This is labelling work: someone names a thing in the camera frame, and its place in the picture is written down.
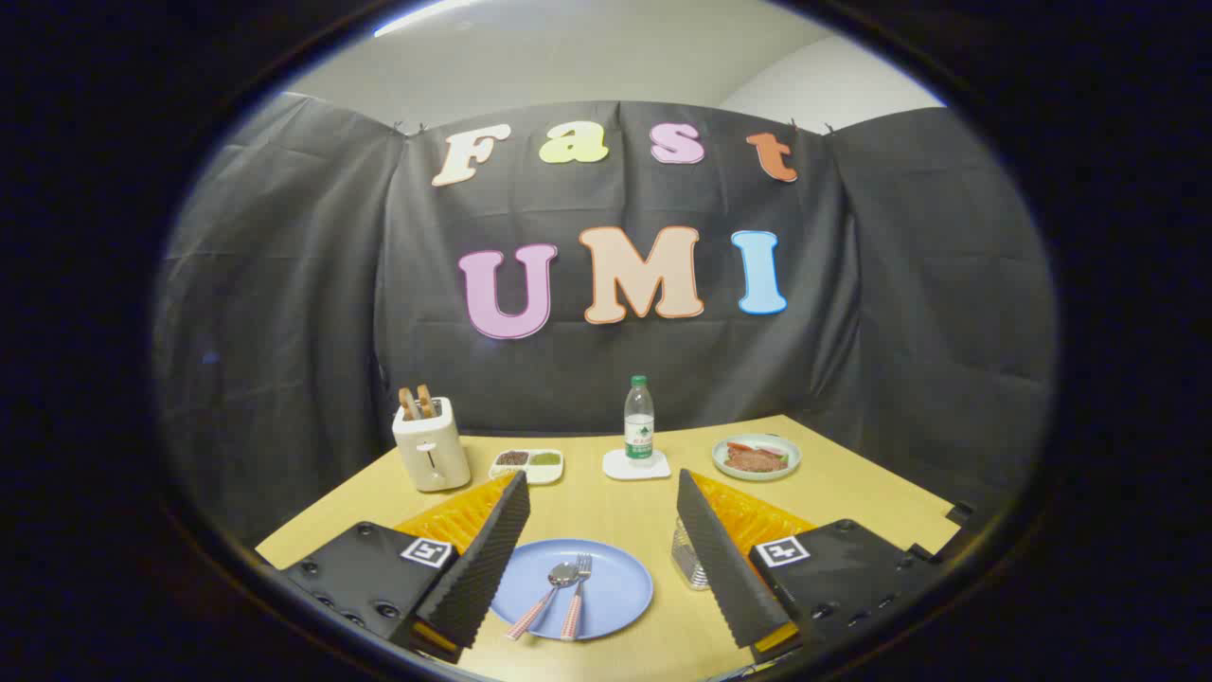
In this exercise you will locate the white square coaster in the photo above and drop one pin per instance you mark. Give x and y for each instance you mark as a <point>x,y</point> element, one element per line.
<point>615,468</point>

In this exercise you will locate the pale green plate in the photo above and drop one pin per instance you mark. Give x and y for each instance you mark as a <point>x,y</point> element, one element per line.
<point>791,455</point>

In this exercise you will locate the sliced meat with vegetables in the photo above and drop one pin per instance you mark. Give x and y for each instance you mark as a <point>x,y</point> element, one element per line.
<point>755,460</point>

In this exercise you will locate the clear water bottle green cap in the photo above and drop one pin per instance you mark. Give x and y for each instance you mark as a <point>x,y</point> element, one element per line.
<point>639,426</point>

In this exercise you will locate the cream toaster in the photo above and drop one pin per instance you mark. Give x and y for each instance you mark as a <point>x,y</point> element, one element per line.
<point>434,455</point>

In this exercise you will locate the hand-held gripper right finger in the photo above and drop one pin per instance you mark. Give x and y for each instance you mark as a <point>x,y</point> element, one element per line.
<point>720,559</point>

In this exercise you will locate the white divided seasoning dish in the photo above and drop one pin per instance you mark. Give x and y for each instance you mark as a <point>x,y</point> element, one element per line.
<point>527,462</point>

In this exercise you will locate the toast slice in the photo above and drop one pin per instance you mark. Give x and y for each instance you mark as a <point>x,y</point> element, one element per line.
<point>427,401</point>
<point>408,403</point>

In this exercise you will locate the blue round plate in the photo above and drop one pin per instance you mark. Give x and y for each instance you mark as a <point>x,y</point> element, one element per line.
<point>620,587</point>

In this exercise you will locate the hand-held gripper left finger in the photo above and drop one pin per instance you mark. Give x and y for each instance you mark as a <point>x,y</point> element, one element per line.
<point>483,559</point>

